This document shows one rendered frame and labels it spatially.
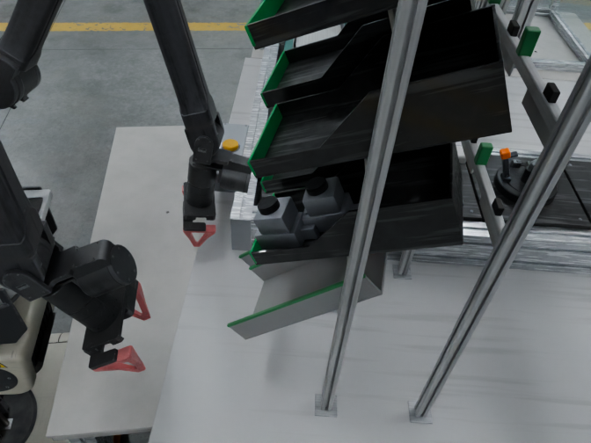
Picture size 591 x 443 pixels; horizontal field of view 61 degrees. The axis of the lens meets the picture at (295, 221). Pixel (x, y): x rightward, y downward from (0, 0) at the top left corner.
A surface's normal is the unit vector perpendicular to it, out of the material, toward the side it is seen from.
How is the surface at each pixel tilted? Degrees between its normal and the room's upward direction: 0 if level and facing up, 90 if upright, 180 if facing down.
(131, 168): 0
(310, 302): 90
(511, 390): 0
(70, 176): 0
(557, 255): 90
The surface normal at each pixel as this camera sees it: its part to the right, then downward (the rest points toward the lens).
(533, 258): -0.05, 0.71
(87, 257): -0.33, -0.63
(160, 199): 0.05, -0.70
